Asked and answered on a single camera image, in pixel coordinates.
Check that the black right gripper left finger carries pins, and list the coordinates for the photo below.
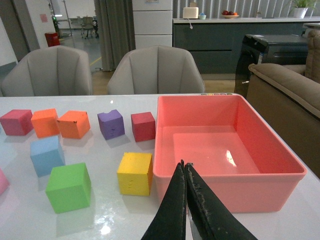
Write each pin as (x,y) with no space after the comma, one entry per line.
(169,222)

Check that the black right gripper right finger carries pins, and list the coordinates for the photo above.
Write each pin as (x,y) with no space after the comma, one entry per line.
(209,218)

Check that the light blue foam cube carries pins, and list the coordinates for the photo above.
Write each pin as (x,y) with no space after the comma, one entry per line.
(46,154)

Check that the yellow foam cube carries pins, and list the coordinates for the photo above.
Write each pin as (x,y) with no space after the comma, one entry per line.
(135,174)

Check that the pink plastic bin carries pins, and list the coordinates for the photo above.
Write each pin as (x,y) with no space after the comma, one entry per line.
(231,147)

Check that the dark red foam cube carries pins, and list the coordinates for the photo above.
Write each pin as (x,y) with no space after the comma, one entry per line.
(143,126)

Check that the green foam cube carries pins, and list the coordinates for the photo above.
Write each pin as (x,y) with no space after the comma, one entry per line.
(69,188)

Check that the notched purple foam cube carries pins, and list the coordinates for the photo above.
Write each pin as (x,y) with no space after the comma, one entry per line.
(111,124)

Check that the chipped orange foam cube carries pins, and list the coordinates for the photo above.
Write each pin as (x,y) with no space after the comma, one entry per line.
(74,124)

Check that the brown sofa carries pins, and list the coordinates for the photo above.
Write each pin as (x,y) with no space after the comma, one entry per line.
(288,98)

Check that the right grey armchair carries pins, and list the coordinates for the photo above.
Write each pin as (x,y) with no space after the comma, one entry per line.
(156,70)

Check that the grey armchair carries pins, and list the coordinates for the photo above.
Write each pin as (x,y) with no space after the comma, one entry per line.
(52,71)
(156,70)

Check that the pink foam cube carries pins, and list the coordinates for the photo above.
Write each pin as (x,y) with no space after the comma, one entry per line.
(4,183)

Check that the dark grey counter cabinet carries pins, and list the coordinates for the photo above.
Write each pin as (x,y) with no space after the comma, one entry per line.
(216,43)

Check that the black washing machine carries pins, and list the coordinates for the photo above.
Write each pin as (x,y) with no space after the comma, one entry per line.
(275,49)

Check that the crimson foam cube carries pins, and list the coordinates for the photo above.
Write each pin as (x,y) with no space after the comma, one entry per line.
(17,122)

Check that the left grey armchair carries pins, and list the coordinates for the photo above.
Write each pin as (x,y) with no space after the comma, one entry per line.
(52,71)

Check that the small teal bowl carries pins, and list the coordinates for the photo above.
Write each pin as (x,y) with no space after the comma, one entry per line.
(202,16)

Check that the white drawer cabinet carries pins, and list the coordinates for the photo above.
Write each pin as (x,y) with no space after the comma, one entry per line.
(152,21)

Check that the fruit bowl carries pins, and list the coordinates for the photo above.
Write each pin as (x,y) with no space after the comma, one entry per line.
(229,14)

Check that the white toaster appliance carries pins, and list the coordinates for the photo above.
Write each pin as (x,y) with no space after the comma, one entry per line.
(191,11)

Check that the grey curtain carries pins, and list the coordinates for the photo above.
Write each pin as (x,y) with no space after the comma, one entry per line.
(116,31)

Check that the red trash bin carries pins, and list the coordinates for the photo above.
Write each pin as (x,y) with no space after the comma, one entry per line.
(52,39)

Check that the potted green plant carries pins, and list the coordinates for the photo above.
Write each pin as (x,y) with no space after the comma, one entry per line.
(299,8)

